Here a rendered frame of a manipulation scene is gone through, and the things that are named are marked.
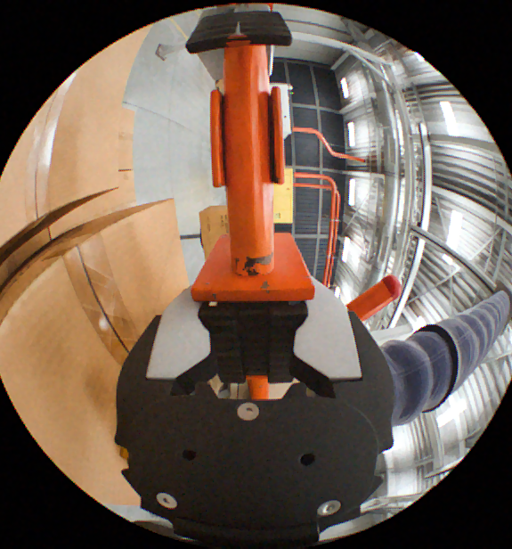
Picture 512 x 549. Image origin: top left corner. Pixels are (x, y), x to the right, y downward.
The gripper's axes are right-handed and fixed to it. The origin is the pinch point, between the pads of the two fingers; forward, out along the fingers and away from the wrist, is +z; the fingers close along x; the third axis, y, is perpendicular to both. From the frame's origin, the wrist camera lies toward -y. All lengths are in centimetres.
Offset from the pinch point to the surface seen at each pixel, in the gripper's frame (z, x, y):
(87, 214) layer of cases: 41, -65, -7
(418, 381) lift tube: -4.0, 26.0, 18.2
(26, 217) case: -3.0, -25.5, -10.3
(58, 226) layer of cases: 24, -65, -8
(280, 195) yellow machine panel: 719, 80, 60
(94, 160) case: 12.1, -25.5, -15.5
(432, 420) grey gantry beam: -25, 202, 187
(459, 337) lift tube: -0.5, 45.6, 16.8
